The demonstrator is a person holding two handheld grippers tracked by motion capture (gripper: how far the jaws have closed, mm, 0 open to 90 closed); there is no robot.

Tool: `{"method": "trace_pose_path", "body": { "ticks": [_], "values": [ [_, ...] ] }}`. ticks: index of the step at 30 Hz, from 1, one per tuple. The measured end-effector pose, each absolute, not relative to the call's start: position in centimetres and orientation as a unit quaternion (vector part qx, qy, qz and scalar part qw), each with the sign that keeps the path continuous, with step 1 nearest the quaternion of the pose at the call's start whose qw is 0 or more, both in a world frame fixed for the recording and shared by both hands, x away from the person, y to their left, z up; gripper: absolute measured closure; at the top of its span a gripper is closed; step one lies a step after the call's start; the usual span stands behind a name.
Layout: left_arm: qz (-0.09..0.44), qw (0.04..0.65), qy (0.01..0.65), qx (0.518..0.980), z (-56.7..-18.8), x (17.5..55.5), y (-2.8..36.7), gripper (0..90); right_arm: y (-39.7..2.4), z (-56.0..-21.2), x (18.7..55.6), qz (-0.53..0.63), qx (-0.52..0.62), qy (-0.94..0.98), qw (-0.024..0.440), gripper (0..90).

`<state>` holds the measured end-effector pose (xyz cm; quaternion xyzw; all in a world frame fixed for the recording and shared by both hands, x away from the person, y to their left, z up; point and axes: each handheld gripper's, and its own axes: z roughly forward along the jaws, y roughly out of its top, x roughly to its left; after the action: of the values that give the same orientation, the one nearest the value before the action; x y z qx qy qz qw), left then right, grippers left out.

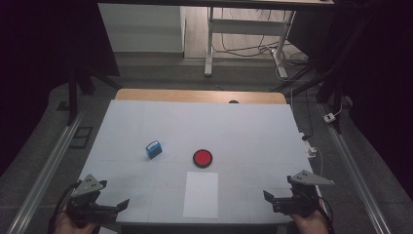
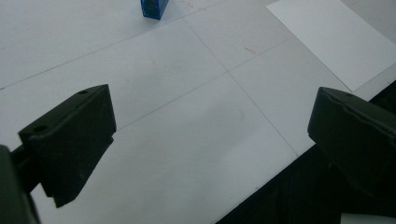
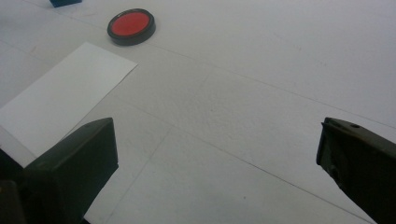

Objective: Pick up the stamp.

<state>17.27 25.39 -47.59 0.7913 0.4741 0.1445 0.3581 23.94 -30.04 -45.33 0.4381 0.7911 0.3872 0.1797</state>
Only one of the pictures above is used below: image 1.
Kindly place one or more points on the black metal stands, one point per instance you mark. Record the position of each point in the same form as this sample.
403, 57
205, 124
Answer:
337, 81

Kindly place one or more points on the black floor frame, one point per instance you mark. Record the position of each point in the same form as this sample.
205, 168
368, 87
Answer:
81, 137

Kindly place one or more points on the small white adapter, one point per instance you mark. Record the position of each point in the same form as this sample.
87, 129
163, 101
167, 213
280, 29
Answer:
329, 117

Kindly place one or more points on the white cabinet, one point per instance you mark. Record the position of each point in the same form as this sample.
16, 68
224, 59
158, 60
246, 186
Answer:
139, 29

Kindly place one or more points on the black table grommet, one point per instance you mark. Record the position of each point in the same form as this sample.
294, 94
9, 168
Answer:
233, 101

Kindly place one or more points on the small white paper sheet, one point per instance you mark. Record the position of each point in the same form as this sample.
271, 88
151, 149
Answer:
201, 195

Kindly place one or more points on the black tripod stand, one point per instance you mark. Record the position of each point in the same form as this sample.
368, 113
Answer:
72, 97

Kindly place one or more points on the white desk frame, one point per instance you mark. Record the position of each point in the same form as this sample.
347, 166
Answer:
246, 27

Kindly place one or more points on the round red ink pad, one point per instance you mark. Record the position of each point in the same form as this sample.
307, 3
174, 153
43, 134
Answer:
202, 158

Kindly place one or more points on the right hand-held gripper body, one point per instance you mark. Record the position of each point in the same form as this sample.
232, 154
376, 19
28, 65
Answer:
302, 196

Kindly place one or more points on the person's left hand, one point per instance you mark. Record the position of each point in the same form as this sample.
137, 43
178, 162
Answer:
63, 225

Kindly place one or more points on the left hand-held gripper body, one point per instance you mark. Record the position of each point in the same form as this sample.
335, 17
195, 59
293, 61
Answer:
85, 199

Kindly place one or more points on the blue stamp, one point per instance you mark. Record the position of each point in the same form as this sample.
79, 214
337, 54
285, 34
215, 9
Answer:
153, 149

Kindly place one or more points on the large white table mat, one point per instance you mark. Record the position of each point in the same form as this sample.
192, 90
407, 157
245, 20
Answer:
227, 130

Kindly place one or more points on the aluminium floor rail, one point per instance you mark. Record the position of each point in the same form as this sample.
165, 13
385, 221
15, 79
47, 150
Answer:
42, 175
357, 182

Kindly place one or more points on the person's right hand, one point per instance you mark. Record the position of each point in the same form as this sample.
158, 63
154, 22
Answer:
309, 225

